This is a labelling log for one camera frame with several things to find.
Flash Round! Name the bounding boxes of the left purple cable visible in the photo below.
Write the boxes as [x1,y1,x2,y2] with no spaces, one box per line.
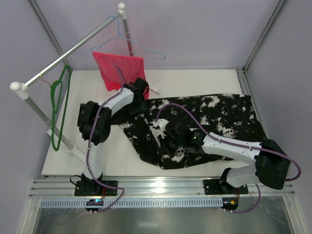
[85,63,125,215]

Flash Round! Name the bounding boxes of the perforated cable duct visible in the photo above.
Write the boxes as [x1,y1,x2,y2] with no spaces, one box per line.
[39,197,223,209]

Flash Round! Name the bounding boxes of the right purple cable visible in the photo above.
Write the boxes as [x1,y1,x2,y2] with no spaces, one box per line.
[155,103,302,215]

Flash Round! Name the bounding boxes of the silver white clothes rack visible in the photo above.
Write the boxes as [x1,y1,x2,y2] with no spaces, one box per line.
[10,2,162,171]

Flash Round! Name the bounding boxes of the black white tie-dye trousers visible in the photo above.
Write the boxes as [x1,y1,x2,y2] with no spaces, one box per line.
[112,94,266,170]

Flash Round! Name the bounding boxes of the aluminium side rail frame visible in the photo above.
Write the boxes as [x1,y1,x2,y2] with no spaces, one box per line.
[235,68,293,186]

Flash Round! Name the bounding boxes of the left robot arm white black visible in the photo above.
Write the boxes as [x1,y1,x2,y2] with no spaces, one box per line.
[75,78,149,196]

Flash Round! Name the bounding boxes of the blue wire hanger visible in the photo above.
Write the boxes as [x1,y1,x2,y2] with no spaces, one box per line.
[90,15,166,60]

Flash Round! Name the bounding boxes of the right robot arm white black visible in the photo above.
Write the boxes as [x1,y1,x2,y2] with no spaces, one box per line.
[151,119,290,194]

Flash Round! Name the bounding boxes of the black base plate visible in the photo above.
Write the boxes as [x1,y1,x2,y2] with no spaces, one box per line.
[203,179,249,195]
[74,180,117,196]

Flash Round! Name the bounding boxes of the aluminium front rail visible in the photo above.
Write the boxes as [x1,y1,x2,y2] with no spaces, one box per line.
[29,175,295,198]

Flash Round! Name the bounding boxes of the red cloth towel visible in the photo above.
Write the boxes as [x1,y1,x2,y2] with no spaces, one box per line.
[92,52,146,91]

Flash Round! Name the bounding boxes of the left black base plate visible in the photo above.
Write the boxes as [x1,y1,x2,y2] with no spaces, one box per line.
[74,180,117,196]

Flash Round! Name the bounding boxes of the green plastic hanger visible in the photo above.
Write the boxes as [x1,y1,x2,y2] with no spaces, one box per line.
[50,64,73,152]

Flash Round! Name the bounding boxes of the purple cable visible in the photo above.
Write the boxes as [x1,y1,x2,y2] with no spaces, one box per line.
[155,103,302,215]
[85,63,125,215]

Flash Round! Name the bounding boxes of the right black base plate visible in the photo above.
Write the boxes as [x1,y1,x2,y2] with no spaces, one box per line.
[203,179,249,195]

